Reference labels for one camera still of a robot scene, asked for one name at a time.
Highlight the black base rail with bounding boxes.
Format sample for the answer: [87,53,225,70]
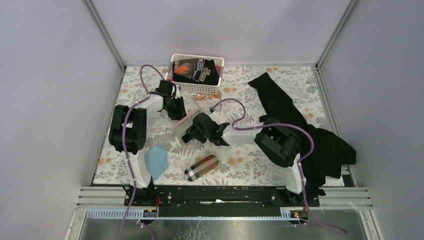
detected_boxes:
[123,184,305,218]

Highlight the white plastic basket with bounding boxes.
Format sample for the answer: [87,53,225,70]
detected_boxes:
[165,53,225,94]

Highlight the pink glasses case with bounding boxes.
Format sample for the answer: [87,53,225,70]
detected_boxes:
[172,109,202,146]

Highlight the plaid glasses case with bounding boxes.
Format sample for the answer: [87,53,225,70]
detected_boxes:
[184,154,219,182]

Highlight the black packaged items in basket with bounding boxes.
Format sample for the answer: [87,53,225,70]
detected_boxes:
[172,58,220,86]

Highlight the black garment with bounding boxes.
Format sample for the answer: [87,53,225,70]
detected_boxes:
[248,72,357,199]

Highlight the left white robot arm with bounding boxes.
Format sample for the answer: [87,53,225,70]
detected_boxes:
[108,80,187,206]

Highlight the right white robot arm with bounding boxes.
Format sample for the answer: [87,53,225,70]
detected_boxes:
[173,112,311,206]

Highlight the orange lens sunglasses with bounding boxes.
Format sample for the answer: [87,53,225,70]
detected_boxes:
[192,92,222,114]

